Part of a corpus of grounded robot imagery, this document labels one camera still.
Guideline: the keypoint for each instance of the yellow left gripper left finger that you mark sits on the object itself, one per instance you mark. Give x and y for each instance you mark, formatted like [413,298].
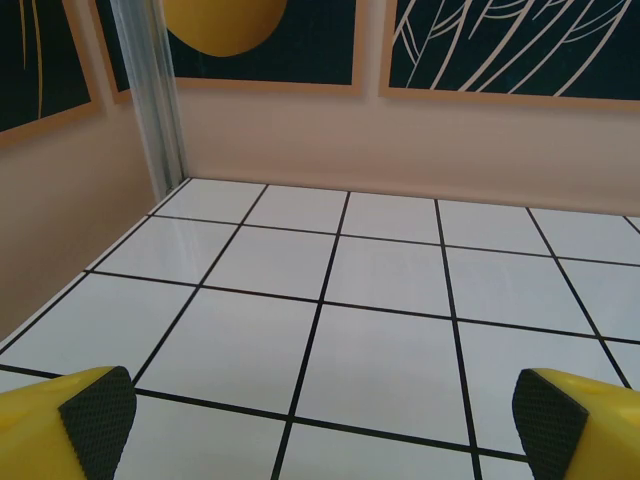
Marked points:
[40,430]

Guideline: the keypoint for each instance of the dark panel with yellow oval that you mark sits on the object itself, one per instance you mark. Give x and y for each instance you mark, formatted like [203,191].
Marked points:
[310,40]

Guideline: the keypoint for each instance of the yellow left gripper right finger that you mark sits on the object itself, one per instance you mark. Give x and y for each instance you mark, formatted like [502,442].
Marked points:
[590,430]

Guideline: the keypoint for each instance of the aluminium corner post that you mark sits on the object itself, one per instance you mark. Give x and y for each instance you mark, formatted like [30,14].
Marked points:
[150,100]

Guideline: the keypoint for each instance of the dark panel large pink oval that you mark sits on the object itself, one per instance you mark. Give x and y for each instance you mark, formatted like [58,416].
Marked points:
[50,50]

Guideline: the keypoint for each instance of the dark panel orange circle leaves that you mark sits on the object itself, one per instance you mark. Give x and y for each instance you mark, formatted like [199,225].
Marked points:
[500,50]

